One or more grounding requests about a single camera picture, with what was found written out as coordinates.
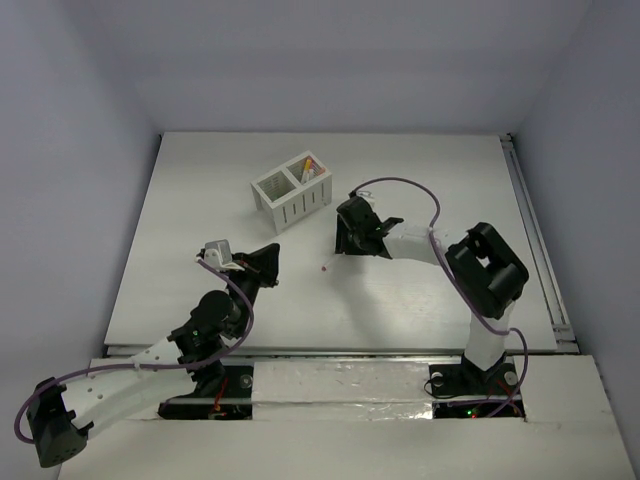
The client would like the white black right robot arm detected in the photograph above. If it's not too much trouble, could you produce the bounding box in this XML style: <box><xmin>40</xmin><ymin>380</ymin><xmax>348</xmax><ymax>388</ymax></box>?
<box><xmin>335</xmin><ymin>196</ymin><xmax>529</xmax><ymax>399</ymax></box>

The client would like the aluminium side rail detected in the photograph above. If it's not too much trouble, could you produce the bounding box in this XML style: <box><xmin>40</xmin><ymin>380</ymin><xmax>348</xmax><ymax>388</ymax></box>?
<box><xmin>499</xmin><ymin>134</ymin><xmax>580</xmax><ymax>355</ymax></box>

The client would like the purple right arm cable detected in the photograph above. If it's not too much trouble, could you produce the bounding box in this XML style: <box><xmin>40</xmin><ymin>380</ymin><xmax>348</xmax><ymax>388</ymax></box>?
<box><xmin>349</xmin><ymin>177</ymin><xmax>530</xmax><ymax>416</ymax></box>

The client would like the white slotted stationery organizer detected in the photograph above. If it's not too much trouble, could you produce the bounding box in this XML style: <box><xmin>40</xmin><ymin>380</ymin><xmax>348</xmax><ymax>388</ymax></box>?
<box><xmin>250</xmin><ymin>150</ymin><xmax>333</xmax><ymax>234</ymax></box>

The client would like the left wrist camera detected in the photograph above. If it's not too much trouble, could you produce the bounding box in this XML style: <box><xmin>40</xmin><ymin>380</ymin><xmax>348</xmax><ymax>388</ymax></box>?
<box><xmin>195</xmin><ymin>239</ymin><xmax>236</xmax><ymax>272</ymax></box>

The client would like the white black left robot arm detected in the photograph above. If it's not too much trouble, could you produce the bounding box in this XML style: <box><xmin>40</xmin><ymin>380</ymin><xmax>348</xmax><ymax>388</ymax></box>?
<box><xmin>19</xmin><ymin>240</ymin><xmax>280</xmax><ymax>469</ymax></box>

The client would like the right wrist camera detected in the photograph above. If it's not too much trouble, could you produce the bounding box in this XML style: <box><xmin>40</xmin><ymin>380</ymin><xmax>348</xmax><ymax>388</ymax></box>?
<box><xmin>349</xmin><ymin>190</ymin><xmax>376</xmax><ymax>208</ymax></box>

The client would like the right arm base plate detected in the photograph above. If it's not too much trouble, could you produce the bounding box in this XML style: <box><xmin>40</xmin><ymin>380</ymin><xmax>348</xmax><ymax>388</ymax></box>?
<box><xmin>424</xmin><ymin>363</ymin><xmax>518</xmax><ymax>400</ymax></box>

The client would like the white foam front board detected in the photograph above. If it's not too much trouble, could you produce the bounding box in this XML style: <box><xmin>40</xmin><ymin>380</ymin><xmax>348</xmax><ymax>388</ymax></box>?
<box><xmin>60</xmin><ymin>355</ymin><xmax>635</xmax><ymax>479</ymax></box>

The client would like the yellow capped white marker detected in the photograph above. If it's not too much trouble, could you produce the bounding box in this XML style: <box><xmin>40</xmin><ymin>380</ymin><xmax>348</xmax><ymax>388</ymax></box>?
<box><xmin>301</xmin><ymin>156</ymin><xmax>313</xmax><ymax>184</ymax></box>

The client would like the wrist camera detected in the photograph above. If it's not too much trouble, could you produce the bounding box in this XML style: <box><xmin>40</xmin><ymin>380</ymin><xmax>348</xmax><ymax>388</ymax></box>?
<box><xmin>195</xmin><ymin>239</ymin><xmax>236</xmax><ymax>272</ymax></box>
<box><xmin>349</xmin><ymin>190</ymin><xmax>376</xmax><ymax>208</ymax></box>

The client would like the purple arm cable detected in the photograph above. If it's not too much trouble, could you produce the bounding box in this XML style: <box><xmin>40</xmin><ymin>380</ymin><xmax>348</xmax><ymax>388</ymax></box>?
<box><xmin>349</xmin><ymin>177</ymin><xmax>530</xmax><ymax>416</ymax></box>
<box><xmin>12</xmin><ymin>259</ymin><xmax>254</xmax><ymax>445</ymax></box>

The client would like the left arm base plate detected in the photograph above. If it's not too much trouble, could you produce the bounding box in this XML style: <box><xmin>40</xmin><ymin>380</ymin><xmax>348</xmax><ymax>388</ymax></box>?
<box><xmin>157</xmin><ymin>365</ymin><xmax>254</xmax><ymax>421</ymax></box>

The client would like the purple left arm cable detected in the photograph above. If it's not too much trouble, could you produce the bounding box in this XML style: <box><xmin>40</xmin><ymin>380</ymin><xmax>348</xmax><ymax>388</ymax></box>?
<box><xmin>12</xmin><ymin>259</ymin><xmax>254</xmax><ymax>445</ymax></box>

